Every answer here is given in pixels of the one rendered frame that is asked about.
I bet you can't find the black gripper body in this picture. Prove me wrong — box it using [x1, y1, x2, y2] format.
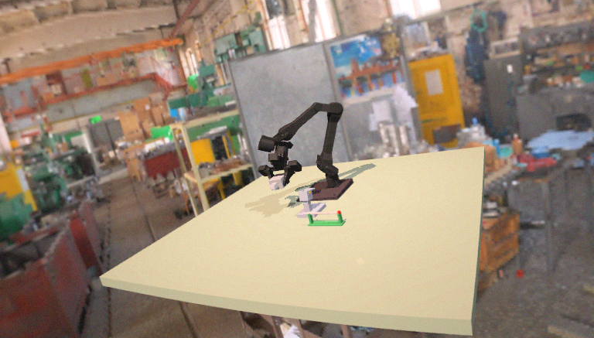
[258, 152, 302, 176]

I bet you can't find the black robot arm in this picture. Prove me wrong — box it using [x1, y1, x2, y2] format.
[258, 102, 343, 188]

